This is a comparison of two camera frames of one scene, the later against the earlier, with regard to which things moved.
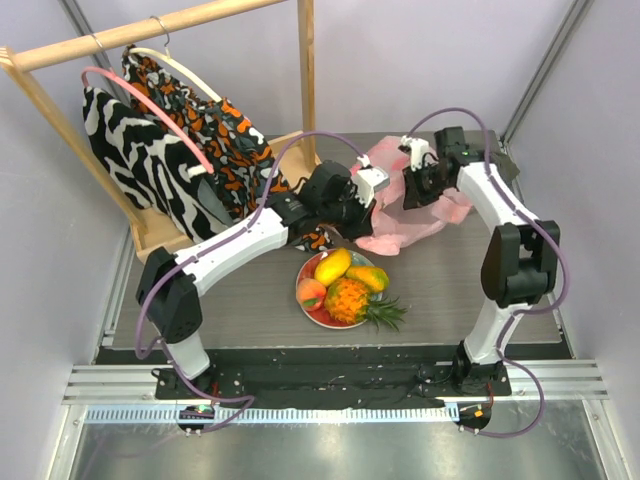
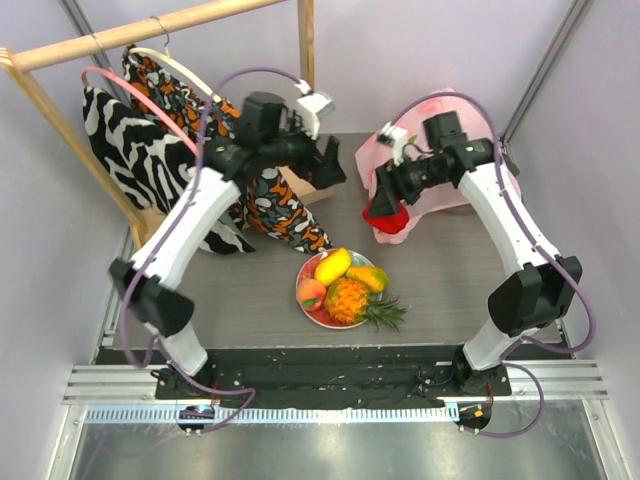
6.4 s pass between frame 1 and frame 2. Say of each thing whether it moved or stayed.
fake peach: stayed
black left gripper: moved
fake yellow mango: stayed
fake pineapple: stayed
